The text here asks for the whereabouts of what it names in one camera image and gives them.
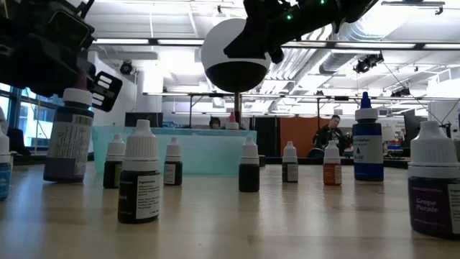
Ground small green dropper bottle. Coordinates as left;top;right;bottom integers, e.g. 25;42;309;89
103;133;127;189

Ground orange room partition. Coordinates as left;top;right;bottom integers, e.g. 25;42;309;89
280;115;326;158

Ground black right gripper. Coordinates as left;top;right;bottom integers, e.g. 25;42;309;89
222;0;342;65

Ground large blue food coloring bottle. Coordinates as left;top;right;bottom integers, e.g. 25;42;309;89
352;91;385;182

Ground black computer monitor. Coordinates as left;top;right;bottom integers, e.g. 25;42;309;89
124;112;164;129

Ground large red-tipped coloring bottle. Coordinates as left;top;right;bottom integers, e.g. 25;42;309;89
225;111;240;131

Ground white black sphere on pole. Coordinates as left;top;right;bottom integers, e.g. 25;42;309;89
200;17;272;125

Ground large room window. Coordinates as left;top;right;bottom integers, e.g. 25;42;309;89
0;82;65;150

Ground black metal gantry frame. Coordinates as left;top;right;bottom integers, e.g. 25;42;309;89
143;91;460;130

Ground grape purple dropper bottle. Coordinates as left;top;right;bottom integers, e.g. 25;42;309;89
408;120;460;240

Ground small orange dropper bottle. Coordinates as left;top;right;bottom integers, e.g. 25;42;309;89
323;140;343;186

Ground white lampshade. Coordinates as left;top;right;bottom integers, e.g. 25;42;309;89
381;125;396;143

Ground small blue dropper bottle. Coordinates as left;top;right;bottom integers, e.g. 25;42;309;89
0;124;12;201

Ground small black ceiling spotlight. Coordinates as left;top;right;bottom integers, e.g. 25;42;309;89
390;87;412;98

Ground black ceiling spotlight cluster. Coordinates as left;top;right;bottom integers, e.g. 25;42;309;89
353;53;385;75

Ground small dark white-label dropper bottle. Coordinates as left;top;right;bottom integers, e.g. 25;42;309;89
163;136;183;186
282;140;300;183

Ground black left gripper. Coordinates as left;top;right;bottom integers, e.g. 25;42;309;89
0;0;124;113

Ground dark monitor on desk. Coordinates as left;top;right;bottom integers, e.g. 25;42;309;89
402;109;428;145

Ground black office chair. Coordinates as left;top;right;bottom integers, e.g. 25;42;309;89
6;128;32;156

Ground translucent teal plastic bin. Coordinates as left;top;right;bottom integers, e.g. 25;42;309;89
91;125;258;177

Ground silver ceiling ventilation duct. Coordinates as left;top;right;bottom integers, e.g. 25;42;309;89
318;0;396;76

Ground black room partition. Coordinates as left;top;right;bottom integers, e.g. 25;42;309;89
253;117;281;158

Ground long ceiling light bar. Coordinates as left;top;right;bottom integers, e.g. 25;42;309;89
89;37;460;51

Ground large purple food coloring bottle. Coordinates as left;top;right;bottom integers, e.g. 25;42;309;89
42;70;95;183

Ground small black dropper bottle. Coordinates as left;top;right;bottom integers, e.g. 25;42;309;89
239;135;260;193

